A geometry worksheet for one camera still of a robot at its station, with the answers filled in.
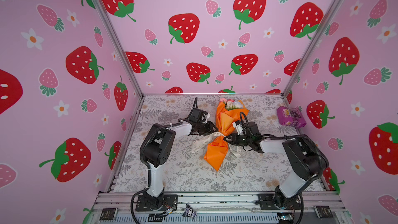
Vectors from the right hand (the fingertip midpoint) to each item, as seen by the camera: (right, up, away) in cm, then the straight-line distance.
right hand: (225, 138), depth 91 cm
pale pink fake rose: (0, +25, +19) cm, 31 cm away
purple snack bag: (+45, +13, +9) cm, 48 cm away
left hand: (-4, +5, +2) cm, 7 cm away
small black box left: (-57, -30, -22) cm, 68 cm away
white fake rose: (+5, +21, +15) cm, 26 cm away
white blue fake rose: (+11, +21, +13) cm, 27 cm away
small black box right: (+43, -29, -22) cm, 56 cm away
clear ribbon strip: (+7, -7, -1) cm, 10 cm away
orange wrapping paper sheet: (+3, +16, +10) cm, 19 cm away
